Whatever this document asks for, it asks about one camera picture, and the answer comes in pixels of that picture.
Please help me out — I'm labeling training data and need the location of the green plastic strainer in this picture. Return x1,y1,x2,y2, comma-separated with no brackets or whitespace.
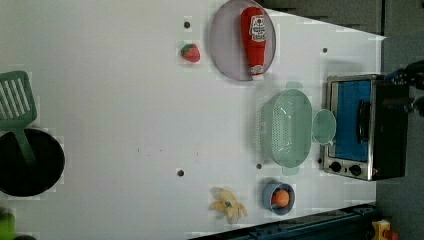
259,82,312,176

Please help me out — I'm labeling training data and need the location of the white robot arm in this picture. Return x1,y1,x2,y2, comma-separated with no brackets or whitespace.
383,60,424,117

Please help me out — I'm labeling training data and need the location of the grey round plate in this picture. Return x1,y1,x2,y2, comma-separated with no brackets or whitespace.
209,0,276,81

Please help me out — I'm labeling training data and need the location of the red toy strawberry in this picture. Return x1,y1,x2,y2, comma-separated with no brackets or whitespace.
180,44,201,63

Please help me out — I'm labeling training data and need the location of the yellow toy banana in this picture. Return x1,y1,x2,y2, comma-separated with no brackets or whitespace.
210,188,248,225

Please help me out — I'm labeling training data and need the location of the red ketchup bottle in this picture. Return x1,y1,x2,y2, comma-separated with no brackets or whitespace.
240,7,266,81

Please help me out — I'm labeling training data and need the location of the blue bowl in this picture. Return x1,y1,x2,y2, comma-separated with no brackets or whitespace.
262,181,296,216

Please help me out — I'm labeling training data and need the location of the orange toy fruit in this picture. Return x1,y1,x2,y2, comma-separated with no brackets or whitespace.
272,190,290,207

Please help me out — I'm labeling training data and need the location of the green plastic cup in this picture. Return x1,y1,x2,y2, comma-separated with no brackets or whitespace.
312,109,337,146

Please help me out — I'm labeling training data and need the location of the silver black toaster oven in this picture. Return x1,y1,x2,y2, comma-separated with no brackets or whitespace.
322,74,409,181

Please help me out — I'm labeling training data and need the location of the green slotted spatula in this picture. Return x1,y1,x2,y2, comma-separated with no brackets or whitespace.
0,70,37,166

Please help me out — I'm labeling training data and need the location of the black round pan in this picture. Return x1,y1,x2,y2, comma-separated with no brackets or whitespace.
0,129,65,197

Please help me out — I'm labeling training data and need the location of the green cylinder object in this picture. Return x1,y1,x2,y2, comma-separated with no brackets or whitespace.
0,213,15,240

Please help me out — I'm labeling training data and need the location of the blue metal frame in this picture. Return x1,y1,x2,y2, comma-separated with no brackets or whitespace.
191,204,381,240

